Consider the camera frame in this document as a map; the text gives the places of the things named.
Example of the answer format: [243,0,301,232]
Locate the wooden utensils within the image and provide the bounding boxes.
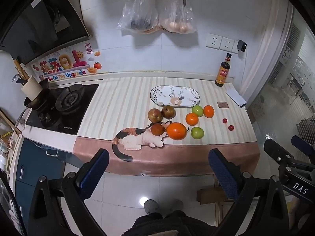
[13,59,28,79]

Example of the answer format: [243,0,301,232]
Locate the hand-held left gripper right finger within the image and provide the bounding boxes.
[208,148,289,236]

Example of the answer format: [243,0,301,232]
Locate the plastic bag with dark contents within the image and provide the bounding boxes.
[118,0,160,33]

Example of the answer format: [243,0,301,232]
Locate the person's dark pants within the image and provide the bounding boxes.
[128,210,214,236]

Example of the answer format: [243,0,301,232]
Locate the black range hood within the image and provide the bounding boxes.
[0,0,90,65]

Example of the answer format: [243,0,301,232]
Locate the dark sauce bottle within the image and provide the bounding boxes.
[215,53,233,87]

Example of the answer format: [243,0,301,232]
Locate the small brownish red apple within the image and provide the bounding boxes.
[151,123,165,136]

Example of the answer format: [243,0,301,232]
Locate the black wok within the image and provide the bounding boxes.
[15,79,51,129]

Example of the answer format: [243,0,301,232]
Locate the cream utensil holder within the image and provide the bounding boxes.
[22,76,42,99]

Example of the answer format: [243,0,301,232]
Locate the small orange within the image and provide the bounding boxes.
[185,112,199,126]
[203,105,215,118]

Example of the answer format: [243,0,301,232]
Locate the blue kitchen cabinet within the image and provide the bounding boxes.
[15,138,67,227]

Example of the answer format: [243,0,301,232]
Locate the colourful wall sticker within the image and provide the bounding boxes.
[31,50,102,82]

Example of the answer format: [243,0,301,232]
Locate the plastic bag of eggs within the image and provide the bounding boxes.
[157,0,197,34]

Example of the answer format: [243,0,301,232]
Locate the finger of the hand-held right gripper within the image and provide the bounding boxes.
[291,135,315,156]
[264,139,294,165]

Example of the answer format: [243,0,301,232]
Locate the large orange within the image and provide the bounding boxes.
[166,122,187,141]

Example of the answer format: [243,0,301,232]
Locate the floral oval plate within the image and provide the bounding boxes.
[150,85,200,108]

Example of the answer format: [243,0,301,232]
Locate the striped cat print tablecloth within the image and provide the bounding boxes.
[72,77,261,177]

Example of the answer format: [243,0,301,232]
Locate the white wall socket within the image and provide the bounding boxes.
[206,33,222,50]
[220,36,235,52]
[233,39,246,54]

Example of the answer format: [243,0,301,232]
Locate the white folded paper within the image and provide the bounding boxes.
[226,88,247,108]

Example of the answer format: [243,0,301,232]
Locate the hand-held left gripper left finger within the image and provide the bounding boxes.
[28,148,110,236]

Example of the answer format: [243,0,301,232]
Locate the black gas stove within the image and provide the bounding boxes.
[25,84,99,136]

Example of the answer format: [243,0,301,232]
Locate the patterned glass door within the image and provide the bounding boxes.
[246,17,315,153]

